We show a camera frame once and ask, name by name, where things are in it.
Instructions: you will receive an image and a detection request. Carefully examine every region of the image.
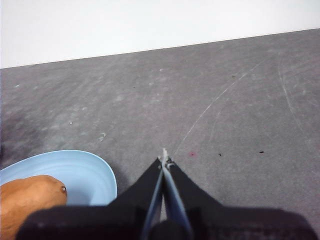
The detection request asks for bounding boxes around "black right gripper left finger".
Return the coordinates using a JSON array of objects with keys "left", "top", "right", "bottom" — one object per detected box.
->
[{"left": 17, "top": 156, "right": 165, "bottom": 240}]

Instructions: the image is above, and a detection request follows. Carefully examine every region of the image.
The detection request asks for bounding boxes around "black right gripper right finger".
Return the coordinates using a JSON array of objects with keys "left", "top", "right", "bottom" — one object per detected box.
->
[{"left": 164, "top": 159, "right": 318, "bottom": 240}]

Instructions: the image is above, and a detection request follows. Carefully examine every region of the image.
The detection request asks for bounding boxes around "brown potato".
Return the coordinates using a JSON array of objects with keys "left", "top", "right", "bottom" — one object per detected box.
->
[{"left": 0, "top": 174, "right": 68, "bottom": 240}]

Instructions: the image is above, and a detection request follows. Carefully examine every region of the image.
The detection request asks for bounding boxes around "blue round plate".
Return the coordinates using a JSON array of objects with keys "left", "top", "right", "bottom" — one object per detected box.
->
[{"left": 0, "top": 149, "right": 118, "bottom": 207}]

